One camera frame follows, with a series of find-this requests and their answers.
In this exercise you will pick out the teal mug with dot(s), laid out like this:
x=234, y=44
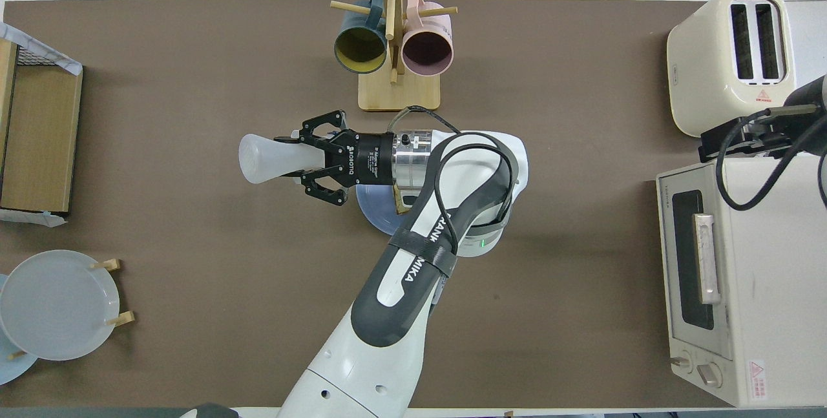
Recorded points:
x=360, y=50

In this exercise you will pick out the light blue plate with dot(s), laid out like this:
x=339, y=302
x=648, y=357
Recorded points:
x=10, y=369

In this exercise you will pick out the periwinkle blue plate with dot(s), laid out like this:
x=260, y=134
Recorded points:
x=375, y=208

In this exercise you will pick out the white patterned paper sheet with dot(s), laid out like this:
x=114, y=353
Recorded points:
x=68, y=66
x=26, y=218

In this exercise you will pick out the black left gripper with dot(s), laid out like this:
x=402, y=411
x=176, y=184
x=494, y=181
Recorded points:
x=362, y=159

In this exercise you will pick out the wooden plate rack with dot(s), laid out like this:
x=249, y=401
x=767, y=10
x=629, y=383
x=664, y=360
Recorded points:
x=123, y=319

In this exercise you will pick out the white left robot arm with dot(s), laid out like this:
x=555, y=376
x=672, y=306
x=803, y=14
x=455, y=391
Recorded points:
x=387, y=340

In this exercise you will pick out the brown table mat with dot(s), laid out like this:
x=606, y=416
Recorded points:
x=194, y=243

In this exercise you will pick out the white bottle with navy cap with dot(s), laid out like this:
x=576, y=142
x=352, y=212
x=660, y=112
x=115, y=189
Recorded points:
x=268, y=159

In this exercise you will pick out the pink mug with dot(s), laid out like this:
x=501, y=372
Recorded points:
x=426, y=53

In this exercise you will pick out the cream two-slot toaster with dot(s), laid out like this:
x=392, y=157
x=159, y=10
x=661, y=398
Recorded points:
x=704, y=75

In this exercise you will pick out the grey plate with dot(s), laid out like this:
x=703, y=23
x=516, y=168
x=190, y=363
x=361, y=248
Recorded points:
x=58, y=305

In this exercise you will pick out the white toaster oven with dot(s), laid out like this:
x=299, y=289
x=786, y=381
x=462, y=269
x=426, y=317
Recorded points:
x=769, y=289

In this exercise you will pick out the wooden mug tree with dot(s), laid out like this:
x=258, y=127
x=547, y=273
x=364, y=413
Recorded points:
x=399, y=92

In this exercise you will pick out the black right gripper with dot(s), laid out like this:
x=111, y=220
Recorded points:
x=811, y=100

